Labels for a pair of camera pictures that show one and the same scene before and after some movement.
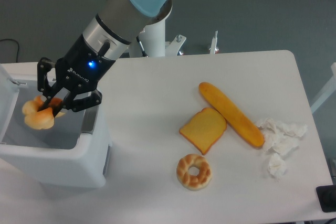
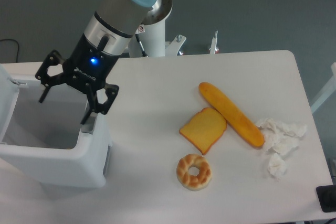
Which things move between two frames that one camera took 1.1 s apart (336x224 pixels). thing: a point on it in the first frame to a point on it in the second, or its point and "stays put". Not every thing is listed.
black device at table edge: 326,195 stays put
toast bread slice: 205,129 stays put
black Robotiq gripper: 80,69 to 87,67
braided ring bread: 199,181 stays put
